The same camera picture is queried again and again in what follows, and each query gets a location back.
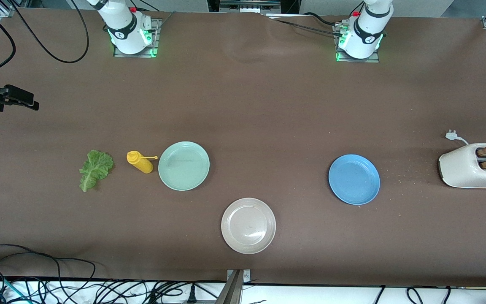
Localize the white toaster power plug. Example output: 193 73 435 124
445 130 470 146

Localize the blue plate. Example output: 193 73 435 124
328 154 381 206

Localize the black floor cable loop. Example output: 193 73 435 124
0 244 97 296

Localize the yellow mustard squeeze bottle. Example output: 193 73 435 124
126 151 159 174

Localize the beige plate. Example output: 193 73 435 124
221 198 277 255

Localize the green lettuce leaf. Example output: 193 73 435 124
78 150 115 193

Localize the black base cable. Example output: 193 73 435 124
264 12 346 39

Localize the mint green plate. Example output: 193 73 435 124
158 141 211 192

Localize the aluminium frame beam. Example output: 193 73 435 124
216 269 252 304

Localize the white power strip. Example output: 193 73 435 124
220 0 281 12

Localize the white toaster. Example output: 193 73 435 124
438 143 486 189

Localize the teal cable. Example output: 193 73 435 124
0 277 30 304

